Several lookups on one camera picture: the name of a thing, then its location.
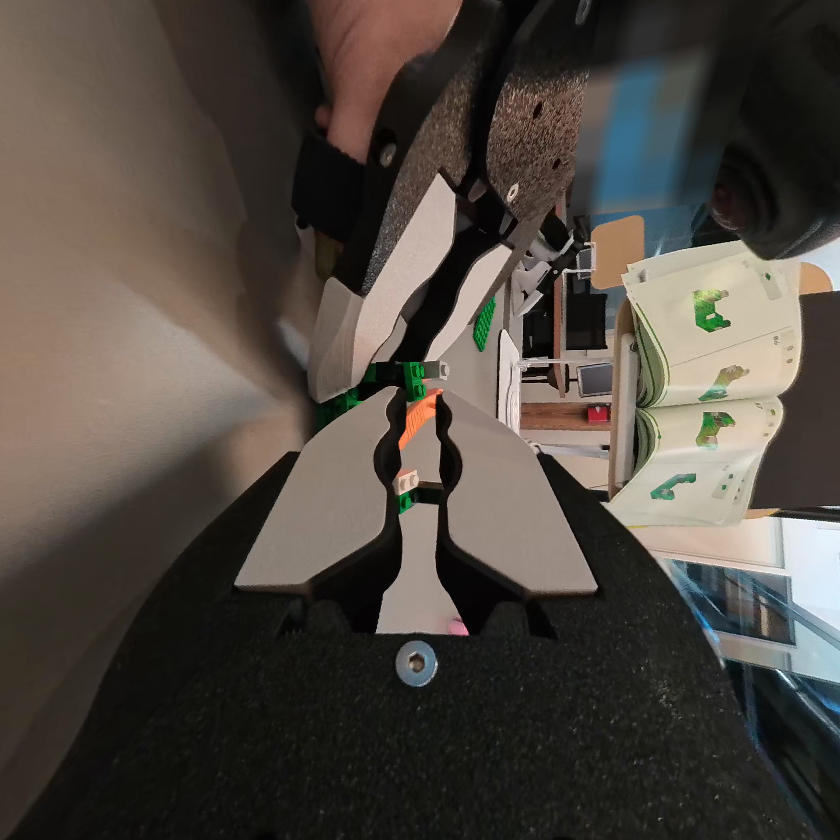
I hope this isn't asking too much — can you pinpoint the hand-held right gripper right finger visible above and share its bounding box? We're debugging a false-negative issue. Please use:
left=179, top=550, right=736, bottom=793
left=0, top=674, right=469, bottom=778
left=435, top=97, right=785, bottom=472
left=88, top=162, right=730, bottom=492
left=435, top=391, right=599, bottom=634

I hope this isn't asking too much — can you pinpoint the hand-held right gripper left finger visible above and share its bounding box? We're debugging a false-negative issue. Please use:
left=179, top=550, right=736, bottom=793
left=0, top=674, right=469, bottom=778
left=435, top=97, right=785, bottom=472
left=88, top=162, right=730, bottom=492
left=233, top=386, right=403, bottom=632

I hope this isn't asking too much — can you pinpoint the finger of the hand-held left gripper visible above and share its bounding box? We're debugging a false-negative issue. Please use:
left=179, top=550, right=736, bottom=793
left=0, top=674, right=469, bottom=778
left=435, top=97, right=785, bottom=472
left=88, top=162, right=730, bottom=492
left=420, top=243, right=521, bottom=368
left=307, top=172, right=459, bottom=403

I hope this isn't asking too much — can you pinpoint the green lego build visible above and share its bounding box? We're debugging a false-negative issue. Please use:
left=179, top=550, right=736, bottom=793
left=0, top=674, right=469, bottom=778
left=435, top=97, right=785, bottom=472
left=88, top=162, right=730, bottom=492
left=314, top=360, right=454, bottom=514

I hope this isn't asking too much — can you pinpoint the orange brick separator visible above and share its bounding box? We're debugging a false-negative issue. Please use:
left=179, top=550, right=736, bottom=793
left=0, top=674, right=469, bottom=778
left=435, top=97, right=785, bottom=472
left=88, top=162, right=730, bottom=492
left=397, top=387, right=446, bottom=454

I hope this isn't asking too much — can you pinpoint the green lego plate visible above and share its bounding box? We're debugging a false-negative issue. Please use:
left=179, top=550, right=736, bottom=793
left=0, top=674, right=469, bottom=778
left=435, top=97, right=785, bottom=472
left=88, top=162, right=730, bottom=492
left=473, top=296, right=498, bottom=353

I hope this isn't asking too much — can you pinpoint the person's left hand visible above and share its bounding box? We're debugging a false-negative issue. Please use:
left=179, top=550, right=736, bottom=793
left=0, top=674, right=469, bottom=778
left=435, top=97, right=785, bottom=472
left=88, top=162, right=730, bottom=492
left=314, top=0, right=465, bottom=161

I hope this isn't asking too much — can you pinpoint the black and white tool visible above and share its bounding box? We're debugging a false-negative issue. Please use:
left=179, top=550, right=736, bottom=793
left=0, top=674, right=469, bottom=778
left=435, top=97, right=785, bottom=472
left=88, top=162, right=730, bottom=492
left=511, top=215, right=595, bottom=317

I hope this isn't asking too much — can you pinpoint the white book stand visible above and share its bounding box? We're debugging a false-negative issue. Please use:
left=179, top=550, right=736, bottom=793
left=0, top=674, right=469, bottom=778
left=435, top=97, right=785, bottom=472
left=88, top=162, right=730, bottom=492
left=497, top=262, right=834, bottom=503

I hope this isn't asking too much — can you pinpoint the tan board acrylic stand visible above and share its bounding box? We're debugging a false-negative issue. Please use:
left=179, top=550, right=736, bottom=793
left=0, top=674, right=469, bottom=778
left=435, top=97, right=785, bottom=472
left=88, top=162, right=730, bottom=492
left=576, top=215, right=648, bottom=290

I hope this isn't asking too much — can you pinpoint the small tablet monitor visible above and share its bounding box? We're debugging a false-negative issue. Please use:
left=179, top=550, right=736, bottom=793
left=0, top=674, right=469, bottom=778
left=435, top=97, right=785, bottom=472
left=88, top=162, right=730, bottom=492
left=576, top=363, right=616, bottom=399

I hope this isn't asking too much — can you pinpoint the open instruction booklet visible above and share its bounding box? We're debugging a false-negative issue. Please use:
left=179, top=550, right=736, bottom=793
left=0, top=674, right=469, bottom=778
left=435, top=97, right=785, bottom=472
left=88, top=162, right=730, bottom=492
left=610, top=241, right=803, bottom=528

